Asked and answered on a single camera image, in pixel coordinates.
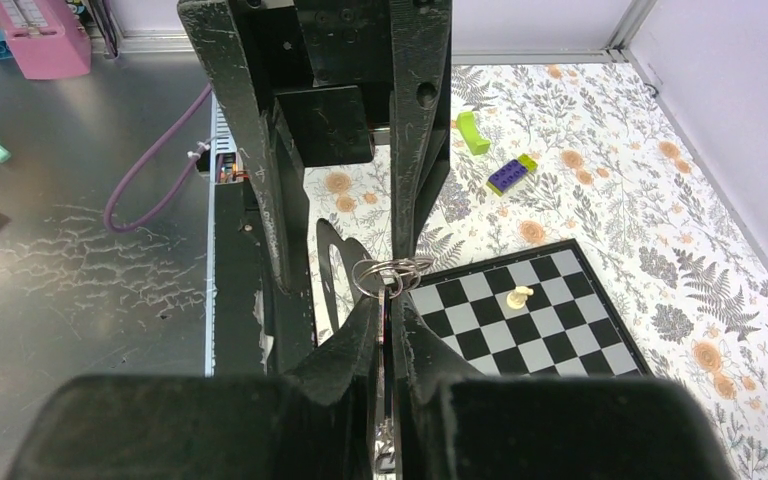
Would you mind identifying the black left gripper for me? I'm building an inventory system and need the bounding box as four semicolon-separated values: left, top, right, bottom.
177;0;455;372

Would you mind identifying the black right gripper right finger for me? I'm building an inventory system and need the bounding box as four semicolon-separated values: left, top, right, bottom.
390;296;732;479

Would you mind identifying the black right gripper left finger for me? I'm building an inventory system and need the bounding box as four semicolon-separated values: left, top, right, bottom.
8;298;380;479

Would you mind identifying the beige chess pawn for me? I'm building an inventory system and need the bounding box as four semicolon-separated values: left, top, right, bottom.
506;285;534;310

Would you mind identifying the black white chessboard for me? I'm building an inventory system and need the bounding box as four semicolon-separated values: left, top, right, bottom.
410;240;651;377

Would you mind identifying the purple green toy brick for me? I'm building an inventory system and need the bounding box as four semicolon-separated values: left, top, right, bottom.
486;154;538;196

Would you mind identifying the floral table cloth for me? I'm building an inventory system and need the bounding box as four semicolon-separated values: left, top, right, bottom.
301;62;768;480

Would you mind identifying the pink metronome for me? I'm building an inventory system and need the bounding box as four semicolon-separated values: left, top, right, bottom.
0;0;92;80

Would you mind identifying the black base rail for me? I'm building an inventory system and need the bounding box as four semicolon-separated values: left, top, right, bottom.
205;92;319;379

